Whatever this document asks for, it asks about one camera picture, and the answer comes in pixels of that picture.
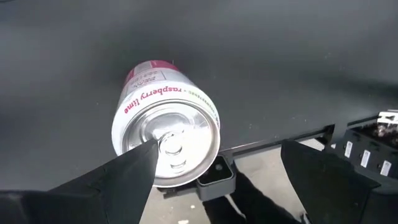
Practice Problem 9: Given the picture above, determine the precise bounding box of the silver metal bracket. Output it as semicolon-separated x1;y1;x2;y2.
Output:
377;110;398;125

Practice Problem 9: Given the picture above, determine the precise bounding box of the grey plastic mount bracket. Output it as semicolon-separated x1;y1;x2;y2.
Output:
195;155;237;202

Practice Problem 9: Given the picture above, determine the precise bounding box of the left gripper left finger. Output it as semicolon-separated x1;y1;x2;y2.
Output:
0;138;160;224

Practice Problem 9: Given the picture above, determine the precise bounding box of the pink and white soda can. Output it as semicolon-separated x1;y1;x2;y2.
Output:
111;59;221;189

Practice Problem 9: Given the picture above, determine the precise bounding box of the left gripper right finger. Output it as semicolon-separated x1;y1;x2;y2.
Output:
280;139;382;224

